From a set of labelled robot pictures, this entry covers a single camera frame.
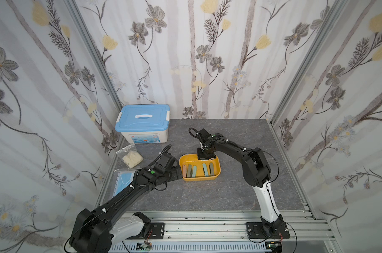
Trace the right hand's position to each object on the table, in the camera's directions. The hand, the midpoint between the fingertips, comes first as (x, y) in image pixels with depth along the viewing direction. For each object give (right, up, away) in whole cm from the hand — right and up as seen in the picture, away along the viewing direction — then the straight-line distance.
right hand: (203, 152), depth 96 cm
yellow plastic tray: (-7, -5, +2) cm, 9 cm away
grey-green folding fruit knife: (-9, -11, -3) cm, 14 cm away
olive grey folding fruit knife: (+5, -10, -1) cm, 12 cm away
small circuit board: (-29, -40, -26) cm, 56 cm away
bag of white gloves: (-47, -3, +2) cm, 47 cm away
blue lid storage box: (-38, +18, -1) cm, 42 cm away
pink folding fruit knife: (-12, -11, -3) cm, 16 cm away
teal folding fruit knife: (+1, -11, -1) cm, 11 cm away
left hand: (-15, -9, -14) cm, 23 cm away
